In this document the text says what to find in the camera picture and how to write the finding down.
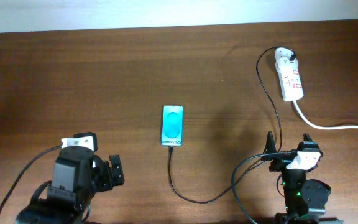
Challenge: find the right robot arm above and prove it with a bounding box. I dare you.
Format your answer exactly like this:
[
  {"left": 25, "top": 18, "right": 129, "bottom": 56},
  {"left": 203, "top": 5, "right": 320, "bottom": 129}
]
[{"left": 261, "top": 132, "right": 343, "bottom": 224}]

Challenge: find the white USB charger plug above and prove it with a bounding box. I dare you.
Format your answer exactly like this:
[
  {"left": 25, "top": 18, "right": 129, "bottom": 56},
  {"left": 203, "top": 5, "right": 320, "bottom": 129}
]
[{"left": 275, "top": 47, "right": 298, "bottom": 72}]

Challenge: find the black charging cable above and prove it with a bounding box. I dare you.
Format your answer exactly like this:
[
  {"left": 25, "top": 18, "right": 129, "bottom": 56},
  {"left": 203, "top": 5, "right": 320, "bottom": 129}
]
[{"left": 167, "top": 46, "right": 297, "bottom": 205}]

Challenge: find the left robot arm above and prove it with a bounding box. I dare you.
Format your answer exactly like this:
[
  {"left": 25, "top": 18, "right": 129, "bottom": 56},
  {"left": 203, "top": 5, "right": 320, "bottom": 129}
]
[{"left": 15, "top": 146, "right": 124, "bottom": 224}]

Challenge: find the white power strip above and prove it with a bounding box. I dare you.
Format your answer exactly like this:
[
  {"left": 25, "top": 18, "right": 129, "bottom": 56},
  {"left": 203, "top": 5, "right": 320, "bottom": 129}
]
[{"left": 278, "top": 69, "right": 304, "bottom": 102}]

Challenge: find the blue-screen Galaxy smartphone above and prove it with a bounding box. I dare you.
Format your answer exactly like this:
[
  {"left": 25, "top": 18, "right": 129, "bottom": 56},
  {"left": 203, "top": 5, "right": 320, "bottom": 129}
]
[{"left": 161, "top": 105, "right": 183, "bottom": 147}]

